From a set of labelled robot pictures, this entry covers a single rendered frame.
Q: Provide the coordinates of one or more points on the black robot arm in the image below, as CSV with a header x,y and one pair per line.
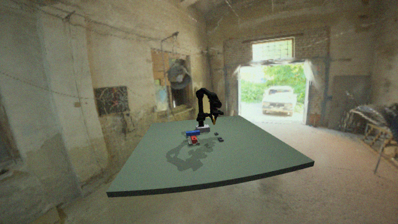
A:
x,y
214,102

